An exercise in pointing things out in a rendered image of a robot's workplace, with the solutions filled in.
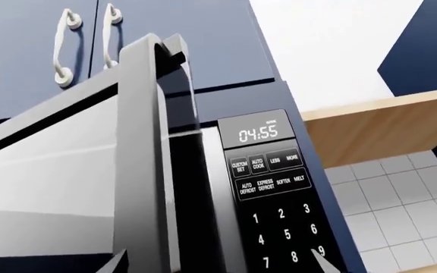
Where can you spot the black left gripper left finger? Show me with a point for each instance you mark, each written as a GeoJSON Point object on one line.
{"type": "Point", "coordinates": [117, 263]}

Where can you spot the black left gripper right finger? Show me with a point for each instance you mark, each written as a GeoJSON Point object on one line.
{"type": "Point", "coordinates": [324, 264]}

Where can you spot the silver microwave door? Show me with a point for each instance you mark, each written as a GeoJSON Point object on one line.
{"type": "Point", "coordinates": [51, 170]}

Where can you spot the black microwave with keypad panel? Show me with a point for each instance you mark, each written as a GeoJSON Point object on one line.
{"type": "Point", "coordinates": [275, 199]}

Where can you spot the navy blue cabinet door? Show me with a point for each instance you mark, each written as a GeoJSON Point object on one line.
{"type": "Point", "coordinates": [218, 37]}
{"type": "Point", "coordinates": [17, 42]}

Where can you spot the light wooden shelf board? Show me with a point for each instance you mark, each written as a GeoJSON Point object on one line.
{"type": "Point", "coordinates": [378, 128]}

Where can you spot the navy blue cabinet frame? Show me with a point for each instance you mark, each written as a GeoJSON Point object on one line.
{"type": "Point", "coordinates": [317, 159]}

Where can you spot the navy blue wall cabinet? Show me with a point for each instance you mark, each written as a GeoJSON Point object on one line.
{"type": "Point", "coordinates": [427, 48]}

